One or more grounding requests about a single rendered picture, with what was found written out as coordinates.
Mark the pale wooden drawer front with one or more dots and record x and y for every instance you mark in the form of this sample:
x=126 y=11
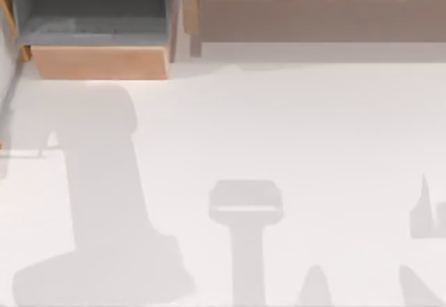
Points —
x=99 y=61

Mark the wooden open shelf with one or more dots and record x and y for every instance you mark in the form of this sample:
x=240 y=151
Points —
x=313 y=11

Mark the grey pulled-out drawer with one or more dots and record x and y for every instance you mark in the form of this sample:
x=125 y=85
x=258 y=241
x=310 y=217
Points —
x=95 y=11

